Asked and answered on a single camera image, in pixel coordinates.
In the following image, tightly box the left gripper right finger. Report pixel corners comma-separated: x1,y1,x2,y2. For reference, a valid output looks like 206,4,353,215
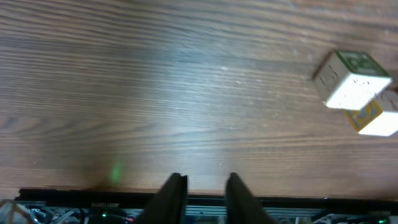
225,172,277,224

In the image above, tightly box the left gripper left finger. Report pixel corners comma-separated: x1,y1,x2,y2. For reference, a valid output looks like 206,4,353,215
136,173,188,224

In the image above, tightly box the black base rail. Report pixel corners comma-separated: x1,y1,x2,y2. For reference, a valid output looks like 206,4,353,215
0,187,398,224

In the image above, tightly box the block with yellow C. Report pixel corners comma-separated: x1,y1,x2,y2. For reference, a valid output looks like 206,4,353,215
343,90,398,137

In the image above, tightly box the block with yellow side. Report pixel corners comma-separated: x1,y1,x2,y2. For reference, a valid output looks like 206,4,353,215
313,50,392,110

